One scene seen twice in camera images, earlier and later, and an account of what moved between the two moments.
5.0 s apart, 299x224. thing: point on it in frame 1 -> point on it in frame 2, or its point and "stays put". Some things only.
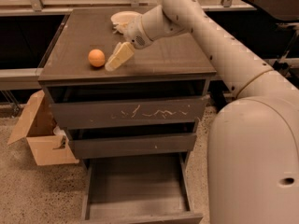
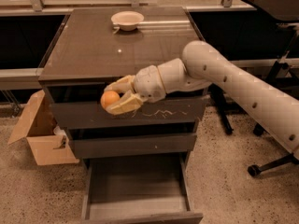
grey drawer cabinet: x=144 y=112 stays put
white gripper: x=135 y=32 -> x=149 y=83
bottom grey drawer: x=140 y=189 stays put
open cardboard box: x=48 y=142 stays put
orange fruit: x=96 y=58 -> x=108 y=97
